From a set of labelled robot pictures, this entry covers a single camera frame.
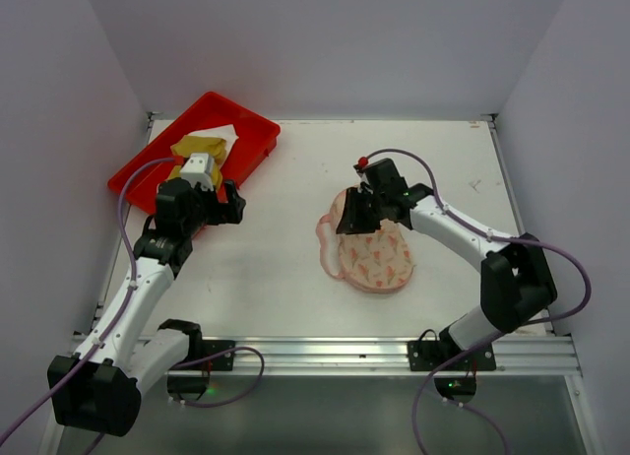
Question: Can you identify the floral mesh laundry bag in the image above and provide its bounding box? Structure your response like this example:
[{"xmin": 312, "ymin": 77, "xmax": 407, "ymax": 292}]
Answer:
[{"xmin": 315, "ymin": 191, "xmax": 415, "ymax": 294}]

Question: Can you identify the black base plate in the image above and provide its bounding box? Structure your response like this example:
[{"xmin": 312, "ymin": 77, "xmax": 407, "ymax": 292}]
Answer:
[
  {"xmin": 172, "ymin": 339, "xmax": 236, "ymax": 372},
  {"xmin": 407, "ymin": 340, "xmax": 497, "ymax": 372}
]

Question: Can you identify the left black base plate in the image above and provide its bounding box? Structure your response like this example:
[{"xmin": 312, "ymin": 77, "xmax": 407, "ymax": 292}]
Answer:
[{"xmin": 172, "ymin": 339, "xmax": 236, "ymax": 372}]

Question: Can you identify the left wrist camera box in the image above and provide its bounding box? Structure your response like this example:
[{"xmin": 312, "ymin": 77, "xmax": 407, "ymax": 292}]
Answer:
[{"xmin": 179, "ymin": 153, "xmax": 220, "ymax": 190}]

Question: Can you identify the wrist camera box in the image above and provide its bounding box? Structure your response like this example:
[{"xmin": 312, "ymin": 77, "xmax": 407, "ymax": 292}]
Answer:
[
  {"xmin": 353, "ymin": 157, "xmax": 369, "ymax": 183},
  {"xmin": 179, "ymin": 153, "xmax": 220, "ymax": 190}
]

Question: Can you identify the aluminium front rail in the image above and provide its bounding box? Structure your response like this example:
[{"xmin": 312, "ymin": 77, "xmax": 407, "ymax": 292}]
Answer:
[{"xmin": 61, "ymin": 334, "xmax": 582, "ymax": 377}]

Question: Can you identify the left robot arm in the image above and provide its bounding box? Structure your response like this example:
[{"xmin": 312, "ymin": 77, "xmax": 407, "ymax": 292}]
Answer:
[{"xmin": 47, "ymin": 178, "xmax": 246, "ymax": 436}]

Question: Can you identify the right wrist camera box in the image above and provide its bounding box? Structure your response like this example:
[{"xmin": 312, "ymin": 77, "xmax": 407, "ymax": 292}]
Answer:
[{"xmin": 353, "ymin": 157, "xmax": 369, "ymax": 183}]

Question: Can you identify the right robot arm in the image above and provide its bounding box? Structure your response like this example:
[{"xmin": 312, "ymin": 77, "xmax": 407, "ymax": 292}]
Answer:
[{"xmin": 336, "ymin": 158, "xmax": 557, "ymax": 356}]

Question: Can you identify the red plastic tray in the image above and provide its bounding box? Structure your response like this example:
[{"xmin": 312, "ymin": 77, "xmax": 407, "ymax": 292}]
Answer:
[{"xmin": 108, "ymin": 93, "xmax": 281, "ymax": 240}]

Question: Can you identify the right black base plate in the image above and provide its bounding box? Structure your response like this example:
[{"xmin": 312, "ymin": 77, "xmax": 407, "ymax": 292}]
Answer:
[{"xmin": 407, "ymin": 340, "xmax": 497, "ymax": 372}]

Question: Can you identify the yellow bra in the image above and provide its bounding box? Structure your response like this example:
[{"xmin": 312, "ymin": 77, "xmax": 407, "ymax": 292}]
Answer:
[{"xmin": 168, "ymin": 135, "xmax": 232, "ymax": 189}]

